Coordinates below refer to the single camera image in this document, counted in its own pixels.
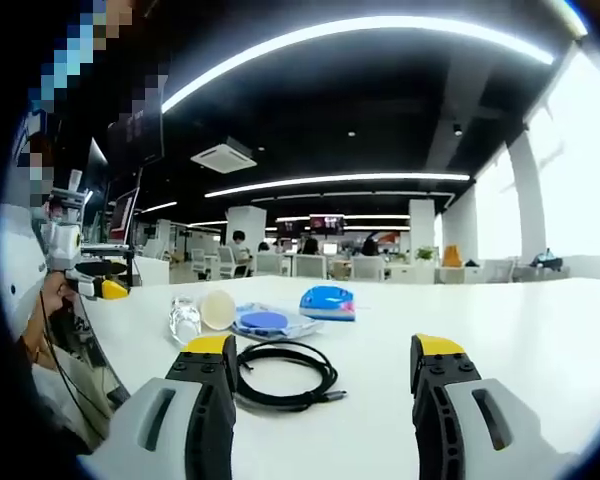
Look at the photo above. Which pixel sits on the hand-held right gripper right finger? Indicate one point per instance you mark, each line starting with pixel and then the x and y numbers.
pixel 447 400

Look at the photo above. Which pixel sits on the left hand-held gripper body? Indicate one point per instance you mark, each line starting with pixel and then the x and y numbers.
pixel 62 245

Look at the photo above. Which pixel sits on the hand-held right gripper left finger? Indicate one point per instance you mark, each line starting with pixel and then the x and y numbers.
pixel 207 400

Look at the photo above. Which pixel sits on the clear plastic cup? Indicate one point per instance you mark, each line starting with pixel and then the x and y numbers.
pixel 185 320

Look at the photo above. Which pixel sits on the cream paper cup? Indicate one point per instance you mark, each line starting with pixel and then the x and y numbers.
pixel 219 310

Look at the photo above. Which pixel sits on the blue round pads packet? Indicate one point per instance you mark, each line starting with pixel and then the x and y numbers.
pixel 270 322

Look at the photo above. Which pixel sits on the person's left hand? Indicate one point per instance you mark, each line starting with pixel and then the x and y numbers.
pixel 60 295

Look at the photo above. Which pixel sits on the desk monitor with red screen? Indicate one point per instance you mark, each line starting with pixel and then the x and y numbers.
pixel 122 215

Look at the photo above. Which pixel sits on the white table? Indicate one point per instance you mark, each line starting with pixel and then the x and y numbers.
pixel 380 310

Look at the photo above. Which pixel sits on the white office chair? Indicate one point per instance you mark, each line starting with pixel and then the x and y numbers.
pixel 368 267
pixel 227 262
pixel 311 266

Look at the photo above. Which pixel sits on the black hanging display screen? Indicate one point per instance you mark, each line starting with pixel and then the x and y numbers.
pixel 137 132

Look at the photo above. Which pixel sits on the orange bag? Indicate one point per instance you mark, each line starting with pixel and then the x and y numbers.
pixel 452 256

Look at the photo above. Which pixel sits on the green potted plant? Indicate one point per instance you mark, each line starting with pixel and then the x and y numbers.
pixel 426 254

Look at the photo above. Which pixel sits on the ceiling air conditioner unit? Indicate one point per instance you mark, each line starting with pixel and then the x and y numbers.
pixel 224 155

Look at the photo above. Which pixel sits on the hanging screen with red picture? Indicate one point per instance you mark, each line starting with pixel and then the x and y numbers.
pixel 327 223

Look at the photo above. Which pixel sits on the long curved ceiling light strip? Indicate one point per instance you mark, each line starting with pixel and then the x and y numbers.
pixel 360 27

